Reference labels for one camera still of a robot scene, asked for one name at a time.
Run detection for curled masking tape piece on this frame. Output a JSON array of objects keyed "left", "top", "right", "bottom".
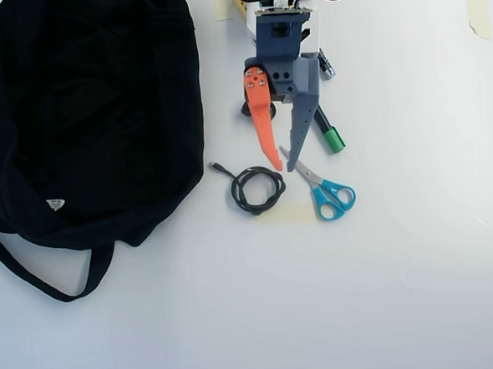
[{"left": 212, "top": 0, "right": 236, "bottom": 23}]

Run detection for blue handled scissors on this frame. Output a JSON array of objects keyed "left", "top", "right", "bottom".
[{"left": 278, "top": 140, "right": 358, "bottom": 225}]

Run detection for black coiled USB cable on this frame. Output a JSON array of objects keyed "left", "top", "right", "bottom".
[{"left": 208, "top": 156, "right": 290, "bottom": 220}]

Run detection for torn masking tape piece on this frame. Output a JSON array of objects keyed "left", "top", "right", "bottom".
[{"left": 465, "top": 0, "right": 493, "bottom": 43}]

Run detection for black marker with green cap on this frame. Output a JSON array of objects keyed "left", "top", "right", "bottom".
[{"left": 311, "top": 102, "right": 348, "bottom": 156}]

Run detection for black fabric bag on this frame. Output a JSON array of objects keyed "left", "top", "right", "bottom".
[{"left": 0, "top": 0, "right": 216, "bottom": 308}]

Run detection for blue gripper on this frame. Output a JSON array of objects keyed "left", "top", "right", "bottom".
[{"left": 239, "top": 11, "right": 328, "bottom": 176}]

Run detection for small black battery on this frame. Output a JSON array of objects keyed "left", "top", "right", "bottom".
[{"left": 317, "top": 47, "right": 337, "bottom": 80}]

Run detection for long masking tape strip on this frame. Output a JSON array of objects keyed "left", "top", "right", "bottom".
[{"left": 255, "top": 202, "right": 317, "bottom": 227}]

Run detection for black AXA bike light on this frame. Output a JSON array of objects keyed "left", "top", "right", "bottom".
[{"left": 239, "top": 99, "right": 279, "bottom": 124}]

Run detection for camera circuit board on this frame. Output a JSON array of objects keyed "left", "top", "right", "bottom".
[{"left": 253, "top": 5, "right": 317, "bottom": 19}]

